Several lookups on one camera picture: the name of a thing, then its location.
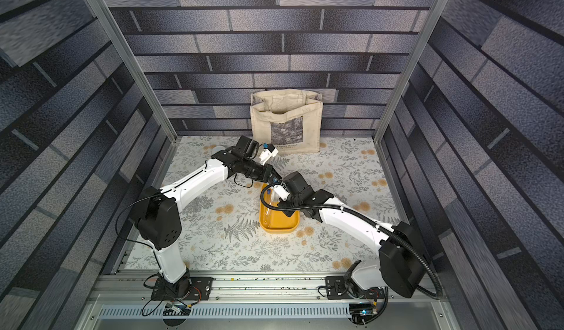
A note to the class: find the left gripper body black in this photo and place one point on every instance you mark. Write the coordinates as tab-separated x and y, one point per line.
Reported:
255	168

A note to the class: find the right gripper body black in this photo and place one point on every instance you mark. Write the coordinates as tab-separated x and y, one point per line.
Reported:
290	188

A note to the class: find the yellow plastic tray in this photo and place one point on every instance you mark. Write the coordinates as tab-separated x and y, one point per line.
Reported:
277	222

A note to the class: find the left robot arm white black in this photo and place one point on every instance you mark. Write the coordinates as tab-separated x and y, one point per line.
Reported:
156	215

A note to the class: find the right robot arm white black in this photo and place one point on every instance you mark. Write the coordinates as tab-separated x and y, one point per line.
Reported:
399	247

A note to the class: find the beige canvas tote bag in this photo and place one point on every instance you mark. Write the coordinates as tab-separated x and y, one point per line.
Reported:
289	119

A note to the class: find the right controller board green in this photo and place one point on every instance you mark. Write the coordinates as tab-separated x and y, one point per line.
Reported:
361	314

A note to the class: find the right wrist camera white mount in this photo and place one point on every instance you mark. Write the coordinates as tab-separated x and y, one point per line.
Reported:
285	195

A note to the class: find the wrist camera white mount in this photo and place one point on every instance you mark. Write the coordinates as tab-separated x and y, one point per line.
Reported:
285	195
268	151

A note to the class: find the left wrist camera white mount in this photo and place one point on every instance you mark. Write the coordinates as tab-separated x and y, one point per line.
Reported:
268	151

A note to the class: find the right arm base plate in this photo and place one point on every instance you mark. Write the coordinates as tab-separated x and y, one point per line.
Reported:
341	288

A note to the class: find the left controller board with wires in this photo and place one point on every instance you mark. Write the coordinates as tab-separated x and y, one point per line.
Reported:
175	307

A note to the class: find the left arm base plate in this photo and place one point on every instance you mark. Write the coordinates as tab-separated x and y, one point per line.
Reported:
186	289

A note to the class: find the aluminium mounting rail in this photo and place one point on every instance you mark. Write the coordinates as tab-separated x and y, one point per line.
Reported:
236	301

